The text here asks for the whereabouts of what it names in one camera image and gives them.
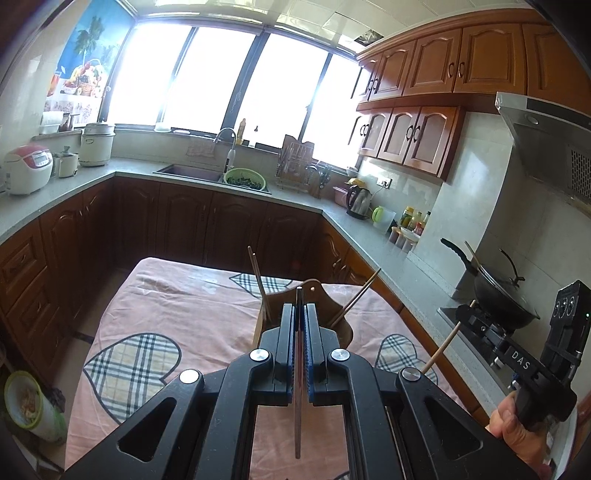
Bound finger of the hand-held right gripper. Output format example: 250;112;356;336
455;302;509;356

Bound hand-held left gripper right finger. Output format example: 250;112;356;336
304;304;541;480

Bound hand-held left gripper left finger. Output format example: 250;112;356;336
60;302;296;480

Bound wooden utensil holder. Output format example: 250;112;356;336
252;278;354;349

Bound wooden chopstick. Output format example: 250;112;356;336
421;300;476;374
247;246;273;324
329;268;382;328

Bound metal chopstick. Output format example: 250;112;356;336
294;286;304;460

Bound person's right hand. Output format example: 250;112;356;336
487;392;555;476

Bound gas stove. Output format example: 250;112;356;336
438;302;555;384

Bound black wok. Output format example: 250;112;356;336
440;237;541;330

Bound pink plaid-heart tablecloth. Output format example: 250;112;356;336
65;256;467;480

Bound seasoning jar set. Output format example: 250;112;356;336
388;226;423;252

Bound condiment bottles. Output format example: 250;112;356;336
399;206;432;236

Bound green lidded cup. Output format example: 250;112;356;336
372;206;398;234

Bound steel electric kettle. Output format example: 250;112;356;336
345;184;374;220

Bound green basin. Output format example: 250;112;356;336
223;168;269;191

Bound dish rack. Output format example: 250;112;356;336
276;135;317;192

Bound kitchen sink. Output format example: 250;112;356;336
152;162;273;195

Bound steel range hood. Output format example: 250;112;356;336
495;91;591;204

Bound kitchen faucet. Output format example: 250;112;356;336
213;128;238;174

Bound grey kitchen countertop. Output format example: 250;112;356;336
0;154;509;384

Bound green white bucket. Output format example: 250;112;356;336
4;369;68;444

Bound wooden upper cabinets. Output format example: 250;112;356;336
351;18;591;181

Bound kitchen window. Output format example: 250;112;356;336
104;21;365;171

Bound white electric pot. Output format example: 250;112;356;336
79;121;116;168

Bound small white appliance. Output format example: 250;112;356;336
54;147;80;178

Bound pink white rice cooker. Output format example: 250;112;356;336
4;144;54;195

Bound beach fruit wall poster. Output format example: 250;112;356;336
44;0;132;112

